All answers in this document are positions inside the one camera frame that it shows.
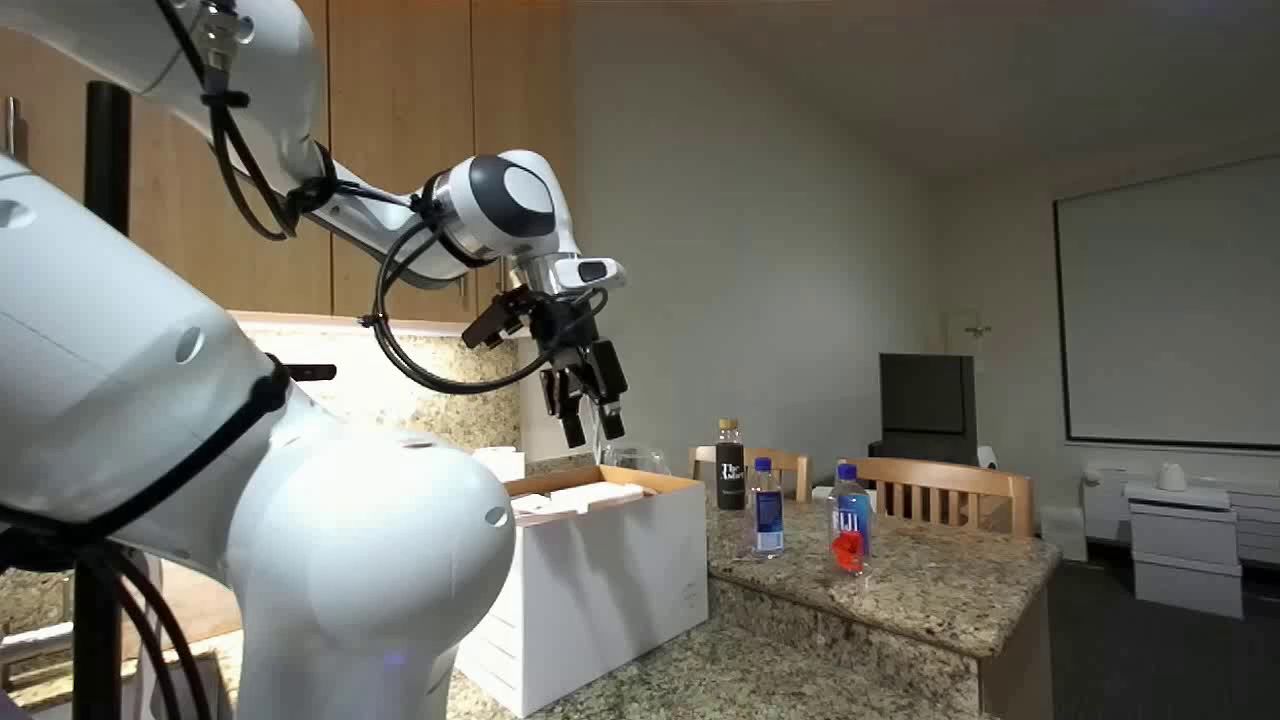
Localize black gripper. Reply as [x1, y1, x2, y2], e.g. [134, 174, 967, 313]
[525, 282, 632, 453]

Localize plain white flat box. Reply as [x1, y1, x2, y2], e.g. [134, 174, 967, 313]
[507, 476, 654, 524]

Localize dark bottle black label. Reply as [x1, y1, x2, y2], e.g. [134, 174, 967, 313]
[713, 417, 750, 512]

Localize white cardboard box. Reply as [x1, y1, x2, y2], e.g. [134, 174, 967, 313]
[452, 443, 713, 720]

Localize clear bottle red blue label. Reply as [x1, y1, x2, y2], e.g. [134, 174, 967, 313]
[829, 461, 875, 581]

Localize small white floor box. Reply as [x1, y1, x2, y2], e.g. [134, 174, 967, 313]
[1036, 500, 1094, 563]

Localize narrow wooden chair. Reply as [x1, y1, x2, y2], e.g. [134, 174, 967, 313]
[685, 443, 816, 506]

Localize black monitor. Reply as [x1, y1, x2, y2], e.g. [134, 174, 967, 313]
[869, 348, 983, 466]

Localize wide wooden chair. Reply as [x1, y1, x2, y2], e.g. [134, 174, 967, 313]
[854, 453, 1041, 540]

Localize black stand pole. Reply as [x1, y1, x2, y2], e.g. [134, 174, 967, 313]
[73, 76, 137, 720]

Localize white projection screen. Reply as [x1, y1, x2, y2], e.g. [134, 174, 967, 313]
[1052, 151, 1280, 453]

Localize white drawer unit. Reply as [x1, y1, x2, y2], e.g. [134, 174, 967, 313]
[1124, 480, 1252, 624]

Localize white low sideboard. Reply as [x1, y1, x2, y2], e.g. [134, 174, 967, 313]
[1078, 455, 1280, 573]

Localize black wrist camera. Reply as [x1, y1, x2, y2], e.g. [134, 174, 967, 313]
[455, 282, 540, 354]

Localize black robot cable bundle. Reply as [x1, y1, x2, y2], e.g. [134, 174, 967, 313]
[153, 0, 551, 400]

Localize wooden wall cabinets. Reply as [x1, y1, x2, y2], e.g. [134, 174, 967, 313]
[0, 0, 585, 326]

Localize long metal cabinet handle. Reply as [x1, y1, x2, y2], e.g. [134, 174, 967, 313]
[0, 92, 33, 171]

